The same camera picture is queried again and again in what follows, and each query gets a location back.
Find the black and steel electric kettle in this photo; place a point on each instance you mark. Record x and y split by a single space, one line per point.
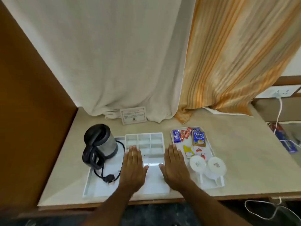
108 143

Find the white curtain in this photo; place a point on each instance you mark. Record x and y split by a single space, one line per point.
105 56

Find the blue and tan tea bag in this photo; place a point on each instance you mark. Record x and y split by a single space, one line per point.
199 139
196 129

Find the blue sachet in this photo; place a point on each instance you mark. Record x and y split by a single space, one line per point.
176 136

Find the brown wooden side panel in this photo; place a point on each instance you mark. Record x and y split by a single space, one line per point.
30 115

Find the blue and red package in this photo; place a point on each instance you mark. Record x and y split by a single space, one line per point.
288 144

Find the white folded cloth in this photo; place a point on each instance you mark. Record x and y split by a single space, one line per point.
225 112

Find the person's right forearm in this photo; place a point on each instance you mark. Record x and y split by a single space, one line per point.
207 207

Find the person's left forearm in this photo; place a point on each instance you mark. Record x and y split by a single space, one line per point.
110 209

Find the white cup grey-print lid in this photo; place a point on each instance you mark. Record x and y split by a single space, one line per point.
197 164

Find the flat white serving tray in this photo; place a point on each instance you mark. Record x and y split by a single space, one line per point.
209 150

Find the white cup red-print lid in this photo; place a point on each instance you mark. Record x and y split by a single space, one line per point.
216 165

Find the white notice card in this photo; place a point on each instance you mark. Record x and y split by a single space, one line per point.
133 115

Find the white wall socket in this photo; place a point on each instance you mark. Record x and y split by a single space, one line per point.
268 92

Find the yellow sachet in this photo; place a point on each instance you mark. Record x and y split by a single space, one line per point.
188 151

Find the white compartment tray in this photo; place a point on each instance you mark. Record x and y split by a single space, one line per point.
152 182

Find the person's left hand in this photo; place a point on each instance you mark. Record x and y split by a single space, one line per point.
131 171

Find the white plug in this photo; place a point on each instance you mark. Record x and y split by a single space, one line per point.
278 94

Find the orange striped curtain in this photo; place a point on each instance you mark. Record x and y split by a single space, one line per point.
235 56

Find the person's right hand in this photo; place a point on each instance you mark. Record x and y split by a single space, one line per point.
175 169

